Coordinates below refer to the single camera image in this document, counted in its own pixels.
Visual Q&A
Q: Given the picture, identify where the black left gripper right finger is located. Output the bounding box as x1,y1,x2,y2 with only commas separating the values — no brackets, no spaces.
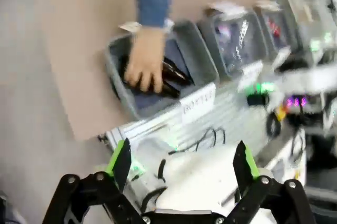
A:
224,141,317,224

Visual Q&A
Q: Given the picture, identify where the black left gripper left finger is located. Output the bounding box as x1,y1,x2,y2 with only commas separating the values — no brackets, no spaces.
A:
43,137,144,224

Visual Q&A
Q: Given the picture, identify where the brown glass bottle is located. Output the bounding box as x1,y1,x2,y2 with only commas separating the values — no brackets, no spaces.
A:
161,59,193,85
157,75,182,99

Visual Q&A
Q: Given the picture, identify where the printed drink can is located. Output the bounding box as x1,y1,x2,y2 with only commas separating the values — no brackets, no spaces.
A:
266,15,284,40

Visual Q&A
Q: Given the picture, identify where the white CAN paper label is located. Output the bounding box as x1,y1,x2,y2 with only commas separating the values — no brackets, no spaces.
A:
272,46,292,70

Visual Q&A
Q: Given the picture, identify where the grey fabric basket for bottles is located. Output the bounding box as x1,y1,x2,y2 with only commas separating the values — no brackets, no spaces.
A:
104,19,221,121

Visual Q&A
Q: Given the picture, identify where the grey fabric basket for cans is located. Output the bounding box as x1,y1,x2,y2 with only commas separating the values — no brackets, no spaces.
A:
253,2,299,59

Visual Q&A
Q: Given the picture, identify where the grey fabric basket for plastic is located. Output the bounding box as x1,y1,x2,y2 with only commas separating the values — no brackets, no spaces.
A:
196,9,270,80

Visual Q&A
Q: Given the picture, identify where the person's right hand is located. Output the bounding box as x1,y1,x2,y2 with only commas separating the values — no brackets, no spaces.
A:
123,27,167,94

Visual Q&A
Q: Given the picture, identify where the white BOTTLE paper label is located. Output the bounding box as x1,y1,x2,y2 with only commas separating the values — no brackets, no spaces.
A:
181,82,217,125

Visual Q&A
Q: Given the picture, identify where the white PLASTIC paper label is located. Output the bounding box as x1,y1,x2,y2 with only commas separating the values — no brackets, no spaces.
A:
237,60,264,93

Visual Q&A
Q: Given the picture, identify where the blank white card label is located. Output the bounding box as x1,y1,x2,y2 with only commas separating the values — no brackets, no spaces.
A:
254,0,283,12
117,21,142,33

